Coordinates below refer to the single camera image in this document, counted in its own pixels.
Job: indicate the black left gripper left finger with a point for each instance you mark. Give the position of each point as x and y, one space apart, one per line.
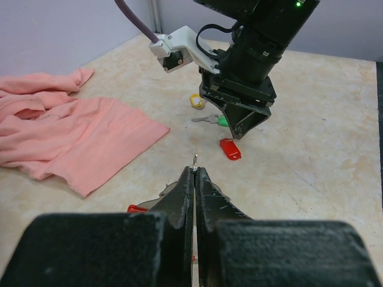
100 249

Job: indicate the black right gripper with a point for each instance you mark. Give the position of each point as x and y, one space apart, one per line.
243 74

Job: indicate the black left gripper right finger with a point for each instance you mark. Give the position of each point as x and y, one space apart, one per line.
236 250

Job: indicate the red key tag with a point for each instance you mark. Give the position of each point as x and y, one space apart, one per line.
230 149

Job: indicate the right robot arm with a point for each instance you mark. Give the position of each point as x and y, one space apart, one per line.
277 20

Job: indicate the green key tag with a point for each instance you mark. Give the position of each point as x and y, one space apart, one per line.
222 121

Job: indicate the silver key on green tag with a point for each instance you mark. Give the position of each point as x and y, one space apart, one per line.
212 118

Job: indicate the yellow key tag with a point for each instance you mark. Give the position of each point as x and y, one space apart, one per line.
197 102

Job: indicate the pink cloth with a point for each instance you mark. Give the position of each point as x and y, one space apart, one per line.
46 131

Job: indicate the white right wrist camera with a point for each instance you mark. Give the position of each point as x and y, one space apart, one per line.
178 49

